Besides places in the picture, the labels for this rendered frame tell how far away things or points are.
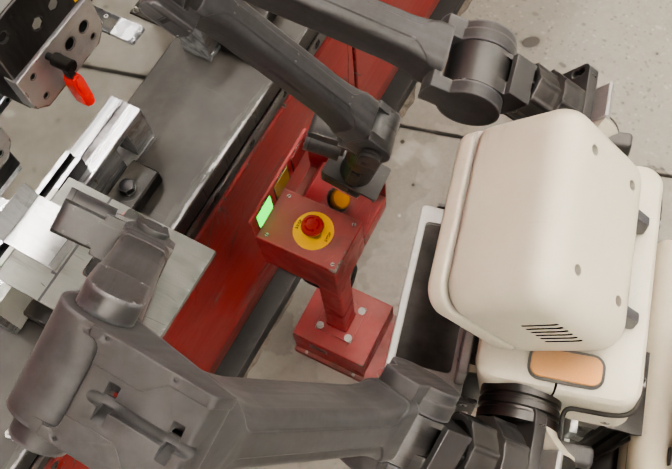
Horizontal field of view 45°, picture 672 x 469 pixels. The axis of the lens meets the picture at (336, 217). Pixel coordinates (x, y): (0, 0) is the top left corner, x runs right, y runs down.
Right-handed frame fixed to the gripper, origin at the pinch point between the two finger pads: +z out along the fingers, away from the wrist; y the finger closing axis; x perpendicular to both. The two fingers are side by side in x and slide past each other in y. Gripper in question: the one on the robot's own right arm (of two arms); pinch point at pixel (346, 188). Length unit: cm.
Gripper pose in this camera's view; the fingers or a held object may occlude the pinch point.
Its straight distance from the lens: 141.9
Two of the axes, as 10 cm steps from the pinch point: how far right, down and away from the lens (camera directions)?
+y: -8.8, -4.7, -0.1
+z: -1.7, 3.0, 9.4
